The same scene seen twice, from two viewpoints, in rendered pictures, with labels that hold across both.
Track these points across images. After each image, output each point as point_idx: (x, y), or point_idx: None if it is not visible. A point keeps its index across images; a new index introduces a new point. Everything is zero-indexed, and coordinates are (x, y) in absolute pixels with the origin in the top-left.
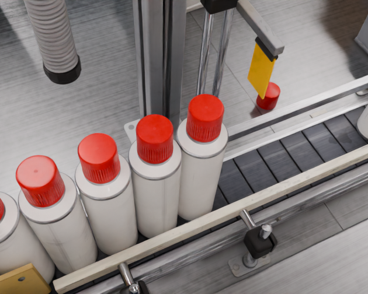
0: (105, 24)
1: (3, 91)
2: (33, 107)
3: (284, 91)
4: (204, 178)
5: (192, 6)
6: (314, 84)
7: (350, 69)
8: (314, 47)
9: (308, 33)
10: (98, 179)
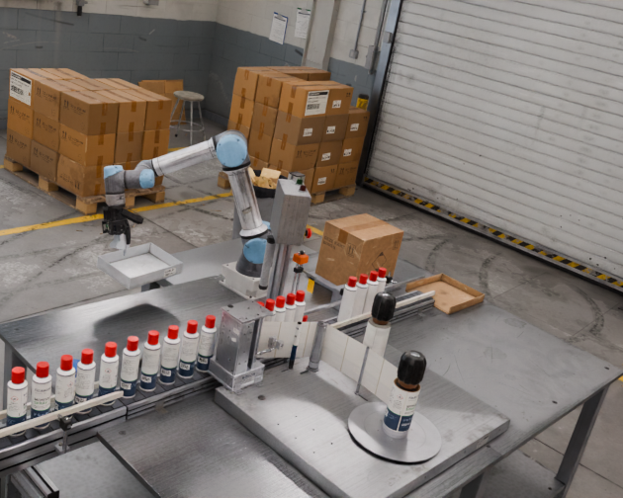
0: (226, 302)
1: (200, 322)
2: (215, 326)
3: (308, 319)
4: (300, 316)
5: (260, 295)
6: (318, 317)
7: (330, 313)
8: (314, 307)
9: (311, 303)
10: (281, 305)
